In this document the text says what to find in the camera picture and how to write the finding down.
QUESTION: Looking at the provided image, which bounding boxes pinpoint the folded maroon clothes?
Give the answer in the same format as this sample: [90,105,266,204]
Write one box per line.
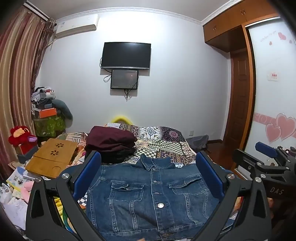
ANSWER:
[84,126,138,154]

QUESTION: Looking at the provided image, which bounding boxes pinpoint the dark grey cushion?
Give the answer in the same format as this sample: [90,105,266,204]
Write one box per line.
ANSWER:
[52,99,73,121]

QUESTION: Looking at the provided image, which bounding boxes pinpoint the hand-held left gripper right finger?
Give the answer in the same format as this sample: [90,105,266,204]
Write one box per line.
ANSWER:
[190,151,272,241]

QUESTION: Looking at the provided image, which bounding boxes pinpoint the patchwork printed blanket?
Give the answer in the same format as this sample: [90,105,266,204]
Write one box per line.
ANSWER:
[54,123,242,233]

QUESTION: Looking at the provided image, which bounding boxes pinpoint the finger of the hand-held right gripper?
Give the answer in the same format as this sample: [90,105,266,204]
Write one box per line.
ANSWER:
[232,149,290,181]
[255,142,281,160]

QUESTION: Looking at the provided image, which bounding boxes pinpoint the wooden door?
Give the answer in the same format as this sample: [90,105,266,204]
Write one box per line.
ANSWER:
[230,47,252,151]

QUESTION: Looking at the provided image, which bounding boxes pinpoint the colourful striped cloth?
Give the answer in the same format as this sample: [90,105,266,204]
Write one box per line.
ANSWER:
[54,197,78,233]

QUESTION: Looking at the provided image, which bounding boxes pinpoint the pile of grey clothes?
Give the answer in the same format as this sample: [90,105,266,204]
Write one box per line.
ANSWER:
[31,86,57,109]

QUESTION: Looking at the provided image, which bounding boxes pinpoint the striped brown curtain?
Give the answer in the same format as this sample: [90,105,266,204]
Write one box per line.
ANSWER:
[0,5,57,176]

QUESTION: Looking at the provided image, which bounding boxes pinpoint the pile of papers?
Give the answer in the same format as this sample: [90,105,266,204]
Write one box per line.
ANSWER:
[0,160,58,230]

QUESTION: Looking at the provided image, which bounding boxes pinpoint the white air conditioner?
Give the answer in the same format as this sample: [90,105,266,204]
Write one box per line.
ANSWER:
[55,13,100,39]

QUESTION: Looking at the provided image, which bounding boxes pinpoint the black wall television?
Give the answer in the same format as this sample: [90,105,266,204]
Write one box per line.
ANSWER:
[101,42,152,70]

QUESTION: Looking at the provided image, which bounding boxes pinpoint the blue denim jacket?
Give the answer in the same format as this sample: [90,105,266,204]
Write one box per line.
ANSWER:
[86,154,226,235]

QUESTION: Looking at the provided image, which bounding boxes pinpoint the small black wall monitor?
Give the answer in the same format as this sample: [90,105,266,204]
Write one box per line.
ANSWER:
[110,69,139,90]

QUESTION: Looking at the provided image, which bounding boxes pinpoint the yellow rounded object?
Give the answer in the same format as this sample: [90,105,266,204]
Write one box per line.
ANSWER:
[111,115,133,125]

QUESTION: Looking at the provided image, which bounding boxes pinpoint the orange box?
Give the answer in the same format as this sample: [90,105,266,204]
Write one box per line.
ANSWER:
[38,108,57,118]

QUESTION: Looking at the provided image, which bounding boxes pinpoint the wooden lap desk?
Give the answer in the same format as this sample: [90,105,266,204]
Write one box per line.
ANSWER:
[25,138,79,179]

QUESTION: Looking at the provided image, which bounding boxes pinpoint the red plush toy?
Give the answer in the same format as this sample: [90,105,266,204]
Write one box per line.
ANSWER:
[9,125,38,147]

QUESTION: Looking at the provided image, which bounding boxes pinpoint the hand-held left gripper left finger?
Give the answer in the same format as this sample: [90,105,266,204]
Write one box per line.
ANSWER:
[26,151,109,241]

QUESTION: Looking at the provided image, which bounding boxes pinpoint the pink cloth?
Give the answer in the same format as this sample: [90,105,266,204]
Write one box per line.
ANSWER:
[20,180,36,193]

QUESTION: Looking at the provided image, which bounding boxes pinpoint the grey storage box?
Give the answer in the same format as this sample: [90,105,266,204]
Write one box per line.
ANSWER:
[18,145,39,164]

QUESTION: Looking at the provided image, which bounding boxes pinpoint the dark cloth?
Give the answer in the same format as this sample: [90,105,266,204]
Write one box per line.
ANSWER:
[186,135,210,153]

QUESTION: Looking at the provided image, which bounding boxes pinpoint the green patterned cloth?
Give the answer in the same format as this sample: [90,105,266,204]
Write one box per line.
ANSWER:
[33,115,66,138]

